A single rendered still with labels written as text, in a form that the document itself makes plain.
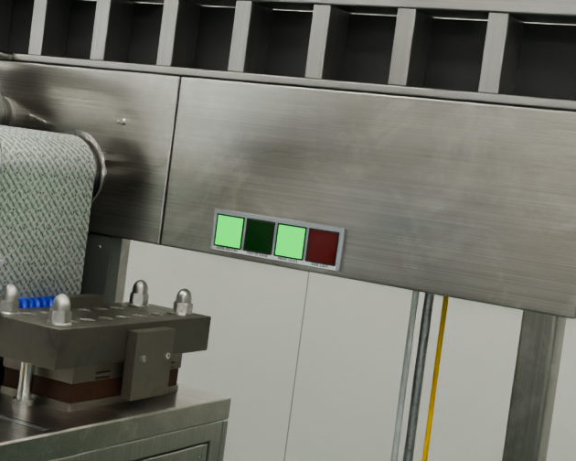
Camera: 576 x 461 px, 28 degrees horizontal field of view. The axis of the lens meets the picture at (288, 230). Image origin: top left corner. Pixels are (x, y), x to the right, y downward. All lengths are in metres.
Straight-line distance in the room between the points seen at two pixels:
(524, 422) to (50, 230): 0.84
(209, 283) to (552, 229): 3.16
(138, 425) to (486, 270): 0.58
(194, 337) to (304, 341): 2.58
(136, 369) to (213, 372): 2.95
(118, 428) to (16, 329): 0.21
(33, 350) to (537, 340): 0.79
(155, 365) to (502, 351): 2.49
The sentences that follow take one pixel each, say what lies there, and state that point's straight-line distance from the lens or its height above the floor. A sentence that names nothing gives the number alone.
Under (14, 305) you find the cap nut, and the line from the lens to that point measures 1.79.
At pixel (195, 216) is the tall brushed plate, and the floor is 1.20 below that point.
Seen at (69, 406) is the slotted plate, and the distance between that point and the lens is 1.77.
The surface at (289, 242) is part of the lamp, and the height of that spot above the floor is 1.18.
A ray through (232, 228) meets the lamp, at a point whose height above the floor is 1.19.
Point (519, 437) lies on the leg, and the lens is 1.92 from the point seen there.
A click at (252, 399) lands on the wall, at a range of 4.69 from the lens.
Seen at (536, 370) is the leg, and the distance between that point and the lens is 1.90.
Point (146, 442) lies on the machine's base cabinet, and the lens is 1.83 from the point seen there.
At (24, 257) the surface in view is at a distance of 1.91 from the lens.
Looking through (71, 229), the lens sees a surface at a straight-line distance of 1.99.
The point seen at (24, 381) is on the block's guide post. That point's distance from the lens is 1.78.
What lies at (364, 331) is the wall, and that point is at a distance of 4.42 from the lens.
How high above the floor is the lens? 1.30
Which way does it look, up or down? 3 degrees down
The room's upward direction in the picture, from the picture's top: 7 degrees clockwise
